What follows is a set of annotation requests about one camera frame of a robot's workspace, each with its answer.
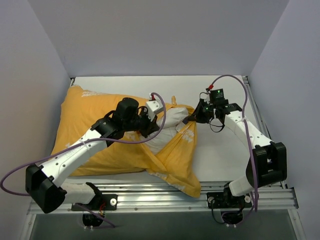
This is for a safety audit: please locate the white pillow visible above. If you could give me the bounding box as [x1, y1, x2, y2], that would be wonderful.
[145, 107, 189, 155]

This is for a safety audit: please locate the yellow and blue Mickey pillowcase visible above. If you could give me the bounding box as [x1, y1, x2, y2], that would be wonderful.
[50, 84, 202, 199]

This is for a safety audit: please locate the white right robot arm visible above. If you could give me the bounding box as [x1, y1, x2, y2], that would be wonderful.
[187, 85, 288, 207]

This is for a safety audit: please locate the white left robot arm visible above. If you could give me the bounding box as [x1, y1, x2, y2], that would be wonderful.
[25, 97, 164, 214]

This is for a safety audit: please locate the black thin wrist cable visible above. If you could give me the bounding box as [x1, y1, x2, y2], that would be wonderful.
[208, 116, 227, 133]

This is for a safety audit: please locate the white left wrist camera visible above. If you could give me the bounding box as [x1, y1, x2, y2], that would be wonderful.
[145, 92, 165, 121]

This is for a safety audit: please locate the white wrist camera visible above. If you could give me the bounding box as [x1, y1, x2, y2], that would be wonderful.
[205, 84, 214, 92]
[145, 92, 165, 121]

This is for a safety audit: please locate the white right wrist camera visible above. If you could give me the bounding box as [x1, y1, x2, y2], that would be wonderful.
[205, 84, 214, 92]

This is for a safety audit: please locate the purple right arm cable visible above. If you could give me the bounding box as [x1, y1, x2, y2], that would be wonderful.
[206, 74, 260, 213]

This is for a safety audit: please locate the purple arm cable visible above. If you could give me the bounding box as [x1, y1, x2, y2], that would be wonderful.
[206, 74, 260, 213]
[0, 92, 167, 197]

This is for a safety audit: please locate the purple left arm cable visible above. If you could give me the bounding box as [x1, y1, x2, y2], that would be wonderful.
[0, 92, 167, 197]

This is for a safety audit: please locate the aluminium table frame rail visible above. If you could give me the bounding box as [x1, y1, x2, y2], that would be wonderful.
[20, 75, 307, 240]

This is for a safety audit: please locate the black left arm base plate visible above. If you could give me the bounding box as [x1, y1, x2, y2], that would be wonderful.
[71, 193, 118, 227]

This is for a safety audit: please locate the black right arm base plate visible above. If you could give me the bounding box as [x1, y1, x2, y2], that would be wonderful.
[206, 191, 253, 226]

